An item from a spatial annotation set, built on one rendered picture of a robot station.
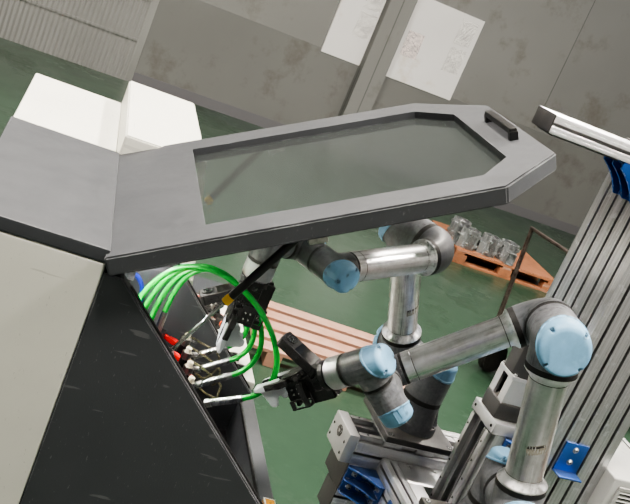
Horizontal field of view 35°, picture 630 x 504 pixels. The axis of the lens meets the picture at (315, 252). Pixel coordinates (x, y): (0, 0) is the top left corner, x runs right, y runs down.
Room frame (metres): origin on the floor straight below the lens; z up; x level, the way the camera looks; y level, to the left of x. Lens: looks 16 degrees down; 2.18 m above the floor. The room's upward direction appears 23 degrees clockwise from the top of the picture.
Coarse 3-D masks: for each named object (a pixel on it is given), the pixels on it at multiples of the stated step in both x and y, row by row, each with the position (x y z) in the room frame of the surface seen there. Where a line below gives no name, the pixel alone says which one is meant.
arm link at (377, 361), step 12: (360, 348) 2.00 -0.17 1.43; (372, 348) 1.98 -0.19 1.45; (384, 348) 1.99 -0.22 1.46; (348, 360) 1.99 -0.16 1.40; (360, 360) 1.97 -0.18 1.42; (372, 360) 1.96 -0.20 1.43; (384, 360) 1.97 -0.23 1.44; (348, 372) 1.98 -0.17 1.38; (360, 372) 1.97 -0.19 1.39; (372, 372) 1.96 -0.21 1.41; (384, 372) 1.96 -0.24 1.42; (348, 384) 1.99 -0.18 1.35; (360, 384) 1.98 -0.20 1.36; (372, 384) 1.97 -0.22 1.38
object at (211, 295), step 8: (240, 280) 2.22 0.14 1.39; (208, 288) 2.19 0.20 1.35; (216, 288) 2.19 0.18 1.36; (224, 288) 2.19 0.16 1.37; (232, 288) 2.18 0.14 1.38; (200, 296) 2.16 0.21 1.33; (208, 296) 2.16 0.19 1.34; (216, 296) 2.16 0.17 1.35; (240, 296) 2.18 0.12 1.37; (208, 304) 2.16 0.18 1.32
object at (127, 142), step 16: (128, 96) 2.90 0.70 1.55; (144, 96) 2.97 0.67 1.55; (160, 96) 3.06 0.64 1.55; (128, 112) 2.70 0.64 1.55; (144, 112) 2.76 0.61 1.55; (160, 112) 2.85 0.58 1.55; (176, 112) 2.94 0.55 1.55; (192, 112) 3.03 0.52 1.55; (128, 128) 2.52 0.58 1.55; (144, 128) 2.59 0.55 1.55; (160, 128) 2.66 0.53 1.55; (176, 128) 2.74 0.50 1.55; (192, 128) 2.82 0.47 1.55; (128, 144) 2.45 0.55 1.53; (144, 144) 2.46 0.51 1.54; (160, 144) 2.49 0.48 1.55
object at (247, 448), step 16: (240, 416) 2.48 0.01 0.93; (256, 416) 2.48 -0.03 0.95; (240, 432) 2.43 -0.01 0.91; (256, 432) 2.39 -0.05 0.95; (240, 448) 2.37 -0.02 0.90; (256, 448) 2.31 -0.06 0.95; (240, 464) 2.32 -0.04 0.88; (256, 464) 2.23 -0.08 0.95; (256, 480) 2.16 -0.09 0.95; (272, 496) 2.12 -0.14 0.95
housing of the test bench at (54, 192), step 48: (48, 96) 2.81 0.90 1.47; (96, 96) 3.06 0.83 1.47; (0, 144) 2.11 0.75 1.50; (48, 144) 2.26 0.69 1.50; (96, 144) 2.54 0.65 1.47; (0, 192) 1.83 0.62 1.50; (48, 192) 1.94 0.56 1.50; (96, 192) 2.07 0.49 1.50; (0, 240) 1.72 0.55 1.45; (48, 240) 1.74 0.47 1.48; (96, 240) 1.79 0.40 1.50; (0, 288) 1.73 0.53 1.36; (48, 288) 1.75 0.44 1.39; (96, 288) 1.78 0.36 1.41; (0, 336) 1.73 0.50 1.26; (48, 336) 1.76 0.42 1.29; (0, 384) 1.74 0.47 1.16; (48, 384) 1.77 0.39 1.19; (0, 432) 1.75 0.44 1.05; (0, 480) 1.76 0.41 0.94
